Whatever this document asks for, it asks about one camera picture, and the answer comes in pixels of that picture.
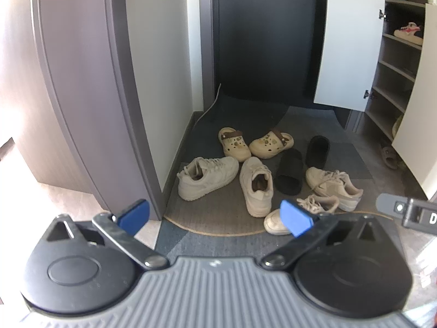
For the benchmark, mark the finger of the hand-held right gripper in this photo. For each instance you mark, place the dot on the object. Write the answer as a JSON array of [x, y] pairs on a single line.
[[392, 206]]

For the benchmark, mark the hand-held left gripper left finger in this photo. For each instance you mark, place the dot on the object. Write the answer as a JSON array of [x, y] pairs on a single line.
[[133, 214]]

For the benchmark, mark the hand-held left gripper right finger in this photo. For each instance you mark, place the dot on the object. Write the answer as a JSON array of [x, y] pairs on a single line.
[[295, 219]]

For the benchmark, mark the cream sneaker grey side mark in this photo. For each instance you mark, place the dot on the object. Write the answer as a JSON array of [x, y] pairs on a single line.
[[336, 187], [273, 222]]

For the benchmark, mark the black slide sandal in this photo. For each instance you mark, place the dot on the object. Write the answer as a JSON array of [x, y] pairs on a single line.
[[317, 150], [291, 164]]

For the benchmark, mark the white leather sneaker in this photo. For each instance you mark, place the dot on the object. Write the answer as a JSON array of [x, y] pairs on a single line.
[[213, 179], [252, 172]]

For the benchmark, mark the white cabinet door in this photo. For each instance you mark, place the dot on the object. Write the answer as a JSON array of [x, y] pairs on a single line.
[[420, 126], [348, 47]]

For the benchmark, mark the grey shoe cabinet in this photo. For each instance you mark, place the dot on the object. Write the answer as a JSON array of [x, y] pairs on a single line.
[[392, 66]]

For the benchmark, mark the pale beige slipper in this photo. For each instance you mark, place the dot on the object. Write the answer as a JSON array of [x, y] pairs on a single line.
[[389, 157]]

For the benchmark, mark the grey patterned floor mat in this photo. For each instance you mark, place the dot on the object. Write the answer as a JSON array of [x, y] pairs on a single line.
[[208, 217]]

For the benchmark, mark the yellow-green knit shoe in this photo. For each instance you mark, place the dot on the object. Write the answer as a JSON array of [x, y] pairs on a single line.
[[397, 126]]

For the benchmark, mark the red white shoe on shelf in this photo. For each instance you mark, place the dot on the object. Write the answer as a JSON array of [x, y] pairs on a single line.
[[408, 35]]

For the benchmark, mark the dark entrance door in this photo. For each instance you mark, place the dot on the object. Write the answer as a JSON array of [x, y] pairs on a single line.
[[266, 41]]

